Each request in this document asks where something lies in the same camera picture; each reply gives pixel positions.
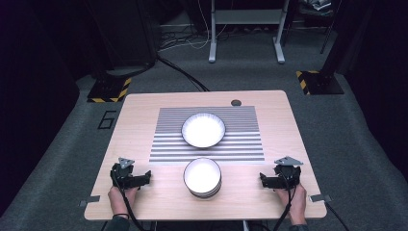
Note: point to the person's left hand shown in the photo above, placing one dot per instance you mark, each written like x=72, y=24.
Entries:
x=119, y=199

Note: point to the black tape floor marking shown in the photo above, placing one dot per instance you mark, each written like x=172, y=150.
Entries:
x=107, y=120

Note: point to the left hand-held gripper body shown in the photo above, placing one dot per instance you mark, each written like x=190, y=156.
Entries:
x=125, y=178

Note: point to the grey tape strip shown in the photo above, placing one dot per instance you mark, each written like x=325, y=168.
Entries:
x=90, y=200
x=320, y=198

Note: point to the black post with striped base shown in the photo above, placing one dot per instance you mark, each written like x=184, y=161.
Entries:
x=322, y=82

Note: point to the black stand with striped base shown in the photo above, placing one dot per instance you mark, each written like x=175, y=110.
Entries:
x=128, y=35

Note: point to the stack of white bowls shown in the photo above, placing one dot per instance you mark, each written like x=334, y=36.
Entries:
x=202, y=177

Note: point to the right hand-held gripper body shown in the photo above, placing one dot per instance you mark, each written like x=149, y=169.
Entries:
x=286, y=175

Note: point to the grey striped placemat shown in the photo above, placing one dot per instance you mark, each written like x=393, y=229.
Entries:
x=243, y=147

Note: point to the white metal desk frame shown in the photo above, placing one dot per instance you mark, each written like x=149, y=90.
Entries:
x=245, y=16

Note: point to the wide white bowl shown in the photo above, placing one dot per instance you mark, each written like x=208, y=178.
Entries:
x=203, y=130

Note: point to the person's right hand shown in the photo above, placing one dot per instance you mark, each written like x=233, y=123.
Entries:
x=297, y=202

